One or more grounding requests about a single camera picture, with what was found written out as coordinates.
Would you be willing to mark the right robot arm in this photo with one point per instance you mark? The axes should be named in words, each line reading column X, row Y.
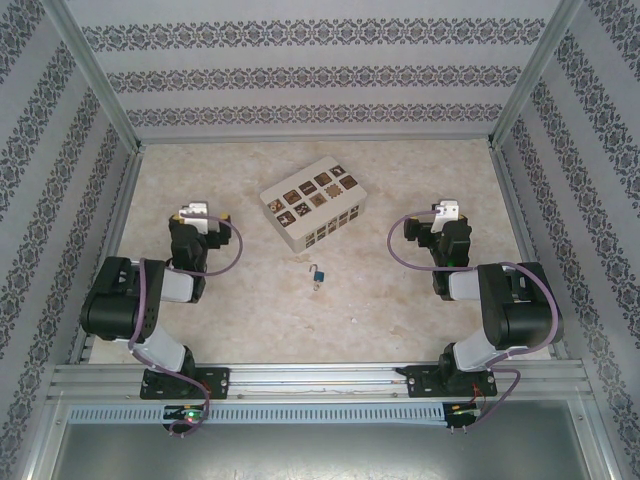
column 462, row 285

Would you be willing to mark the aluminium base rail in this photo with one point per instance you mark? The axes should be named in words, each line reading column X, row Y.
column 320, row 375

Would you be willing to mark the aluminium table side rail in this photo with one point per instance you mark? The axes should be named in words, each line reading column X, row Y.
column 123, row 200
column 511, row 200

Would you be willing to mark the white box with brown pictures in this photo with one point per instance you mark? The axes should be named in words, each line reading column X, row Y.
column 310, row 200

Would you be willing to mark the blue padlock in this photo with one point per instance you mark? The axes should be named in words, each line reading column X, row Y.
column 318, row 275

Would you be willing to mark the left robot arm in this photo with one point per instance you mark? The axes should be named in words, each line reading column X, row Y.
column 175, row 287

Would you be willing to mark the grey metal shelf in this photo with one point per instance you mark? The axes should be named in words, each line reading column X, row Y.
column 320, row 450

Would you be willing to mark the aluminium frame post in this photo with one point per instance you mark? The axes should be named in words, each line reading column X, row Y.
column 535, row 70
column 92, row 70

